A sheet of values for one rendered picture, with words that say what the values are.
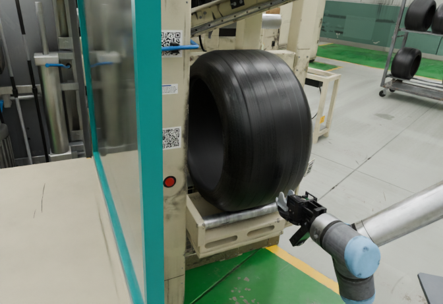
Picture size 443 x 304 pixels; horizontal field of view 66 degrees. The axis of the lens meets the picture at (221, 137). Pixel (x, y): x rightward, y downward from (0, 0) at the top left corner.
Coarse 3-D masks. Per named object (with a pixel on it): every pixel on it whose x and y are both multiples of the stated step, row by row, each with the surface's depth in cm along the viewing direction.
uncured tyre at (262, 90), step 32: (192, 64) 121; (224, 64) 105; (256, 64) 106; (192, 96) 143; (224, 96) 100; (256, 96) 99; (288, 96) 103; (192, 128) 148; (224, 128) 101; (256, 128) 97; (288, 128) 101; (192, 160) 137; (224, 160) 104; (256, 160) 99; (288, 160) 104; (224, 192) 108; (256, 192) 105
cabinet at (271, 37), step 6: (264, 30) 575; (270, 30) 587; (276, 30) 600; (264, 36) 580; (270, 36) 593; (276, 36) 606; (264, 42) 585; (270, 42) 598; (276, 42) 612; (264, 48) 591; (270, 48) 604; (276, 48) 618
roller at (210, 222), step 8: (248, 208) 125; (256, 208) 126; (264, 208) 127; (272, 208) 129; (208, 216) 119; (216, 216) 120; (224, 216) 121; (232, 216) 122; (240, 216) 123; (248, 216) 125; (208, 224) 118; (216, 224) 119; (224, 224) 121
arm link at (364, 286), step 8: (336, 272) 93; (344, 280) 86; (352, 280) 84; (360, 280) 83; (368, 280) 84; (344, 288) 87; (352, 288) 85; (360, 288) 85; (368, 288) 85; (344, 296) 89; (352, 296) 87; (360, 296) 86; (368, 296) 86
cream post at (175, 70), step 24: (168, 0) 90; (168, 24) 92; (168, 72) 98; (168, 96) 101; (168, 120) 104; (168, 168) 111; (168, 192) 114; (168, 216) 119; (168, 240) 123; (168, 264) 128; (168, 288) 133
